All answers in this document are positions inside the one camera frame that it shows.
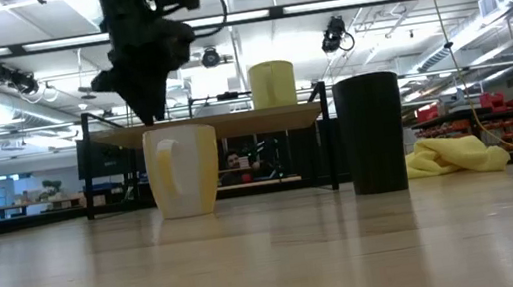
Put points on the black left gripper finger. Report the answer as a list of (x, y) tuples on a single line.
[(140, 102), (161, 89)]

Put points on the white mug with orange inside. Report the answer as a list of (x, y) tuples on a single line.
[(190, 173)]

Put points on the small yellow mug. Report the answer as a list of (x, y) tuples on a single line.
[(272, 86)]

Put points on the tall black tumbler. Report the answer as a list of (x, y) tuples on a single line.
[(371, 137)]

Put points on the round black lamp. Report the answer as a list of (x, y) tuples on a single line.
[(210, 57)]

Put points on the person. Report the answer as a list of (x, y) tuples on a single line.
[(233, 162)]

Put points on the yellow cloth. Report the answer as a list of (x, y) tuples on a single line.
[(450, 159)]

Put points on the rack of red bins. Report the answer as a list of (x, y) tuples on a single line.
[(497, 102)]

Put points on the grey ventilation unit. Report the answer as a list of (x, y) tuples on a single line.
[(489, 4)]

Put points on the black overhead frame beam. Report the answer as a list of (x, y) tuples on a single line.
[(275, 12)]

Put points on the black overhead camera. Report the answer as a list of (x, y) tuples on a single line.
[(334, 32)]

